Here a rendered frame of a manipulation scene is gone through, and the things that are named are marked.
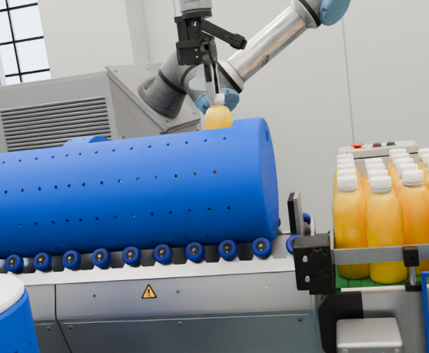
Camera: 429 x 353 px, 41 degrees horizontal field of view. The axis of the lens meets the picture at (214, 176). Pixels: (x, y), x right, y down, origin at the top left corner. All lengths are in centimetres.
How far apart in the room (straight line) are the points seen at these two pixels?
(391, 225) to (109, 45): 323
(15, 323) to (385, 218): 68
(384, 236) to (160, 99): 89
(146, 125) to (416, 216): 92
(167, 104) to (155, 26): 257
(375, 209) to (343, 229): 8
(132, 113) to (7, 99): 167
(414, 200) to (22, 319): 74
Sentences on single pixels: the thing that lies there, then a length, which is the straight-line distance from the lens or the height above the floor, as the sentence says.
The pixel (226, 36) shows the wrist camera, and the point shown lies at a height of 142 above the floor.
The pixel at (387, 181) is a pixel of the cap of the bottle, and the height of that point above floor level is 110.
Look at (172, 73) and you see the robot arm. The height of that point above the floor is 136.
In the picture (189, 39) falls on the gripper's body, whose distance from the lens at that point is 138.
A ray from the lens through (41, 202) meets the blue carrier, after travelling 135.
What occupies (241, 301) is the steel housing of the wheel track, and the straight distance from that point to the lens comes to 128.
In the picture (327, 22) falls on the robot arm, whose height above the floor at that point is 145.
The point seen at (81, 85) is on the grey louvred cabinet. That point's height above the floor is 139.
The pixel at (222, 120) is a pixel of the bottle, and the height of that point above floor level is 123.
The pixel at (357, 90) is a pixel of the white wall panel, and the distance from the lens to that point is 402.
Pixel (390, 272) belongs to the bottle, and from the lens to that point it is 117.
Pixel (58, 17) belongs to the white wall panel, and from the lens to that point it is 433.
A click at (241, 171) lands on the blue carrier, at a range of 119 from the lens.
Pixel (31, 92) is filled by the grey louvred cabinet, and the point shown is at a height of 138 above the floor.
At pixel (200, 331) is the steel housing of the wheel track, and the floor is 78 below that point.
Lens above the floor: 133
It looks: 10 degrees down
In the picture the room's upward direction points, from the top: 8 degrees counter-clockwise
